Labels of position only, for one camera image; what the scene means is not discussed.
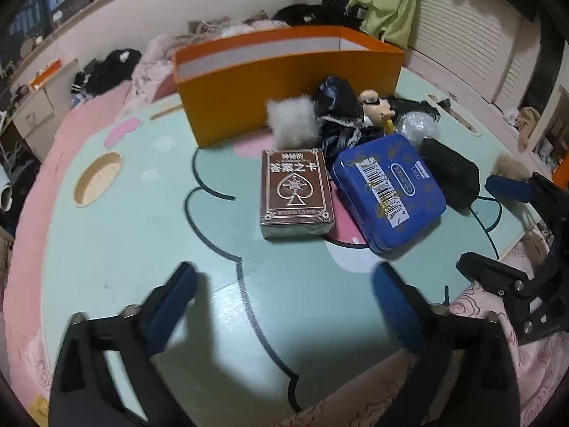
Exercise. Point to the white slipper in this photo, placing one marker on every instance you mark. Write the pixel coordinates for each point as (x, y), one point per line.
(4, 187)

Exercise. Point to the brown card box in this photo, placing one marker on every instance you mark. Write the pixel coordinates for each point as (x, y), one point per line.
(295, 191)

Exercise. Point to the small orange box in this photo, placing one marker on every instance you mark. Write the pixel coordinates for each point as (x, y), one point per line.
(46, 75)

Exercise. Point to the small black clothes pile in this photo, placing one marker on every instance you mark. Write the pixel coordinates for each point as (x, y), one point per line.
(106, 71)

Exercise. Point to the white fluffy pompom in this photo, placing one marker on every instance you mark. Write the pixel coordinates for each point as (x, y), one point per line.
(291, 118)

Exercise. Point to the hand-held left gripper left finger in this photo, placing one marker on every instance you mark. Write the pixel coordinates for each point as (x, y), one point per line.
(178, 293)

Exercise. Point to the blue metal tin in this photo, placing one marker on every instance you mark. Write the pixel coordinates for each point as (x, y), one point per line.
(386, 191)

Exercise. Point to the chrome reflector cup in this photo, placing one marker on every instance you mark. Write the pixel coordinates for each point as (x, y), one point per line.
(415, 124)

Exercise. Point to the beige fluffy pompom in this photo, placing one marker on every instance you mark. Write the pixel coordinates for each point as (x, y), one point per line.
(509, 167)

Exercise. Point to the beige cloth bundle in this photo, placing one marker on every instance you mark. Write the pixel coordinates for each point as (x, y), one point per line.
(529, 124)

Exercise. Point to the large black clothes pile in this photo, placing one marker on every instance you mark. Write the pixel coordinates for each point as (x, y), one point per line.
(320, 13)

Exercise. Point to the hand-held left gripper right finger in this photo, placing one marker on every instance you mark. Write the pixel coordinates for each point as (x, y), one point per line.
(395, 302)

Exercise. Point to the pink floral blanket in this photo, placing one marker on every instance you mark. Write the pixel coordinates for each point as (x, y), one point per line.
(151, 62)

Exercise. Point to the mint cartoon desktop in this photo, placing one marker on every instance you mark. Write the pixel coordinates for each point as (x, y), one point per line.
(133, 240)

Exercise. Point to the orange cardboard box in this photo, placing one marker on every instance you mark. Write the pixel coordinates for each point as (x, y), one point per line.
(266, 98)

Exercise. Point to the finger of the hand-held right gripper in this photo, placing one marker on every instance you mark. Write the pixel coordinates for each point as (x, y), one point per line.
(509, 187)
(489, 271)

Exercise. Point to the black pouch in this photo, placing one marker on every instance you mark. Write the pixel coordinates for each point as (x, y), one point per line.
(449, 173)

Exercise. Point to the dark lace-trimmed cloth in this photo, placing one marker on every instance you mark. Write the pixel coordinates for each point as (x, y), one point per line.
(338, 102)

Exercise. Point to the beige garment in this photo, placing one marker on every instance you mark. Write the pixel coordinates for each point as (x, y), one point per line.
(213, 26)

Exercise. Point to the white open shelf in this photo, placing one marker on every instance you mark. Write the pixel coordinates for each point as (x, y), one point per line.
(553, 129)

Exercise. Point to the white drawer cabinet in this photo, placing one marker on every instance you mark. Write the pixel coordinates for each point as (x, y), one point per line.
(40, 106)

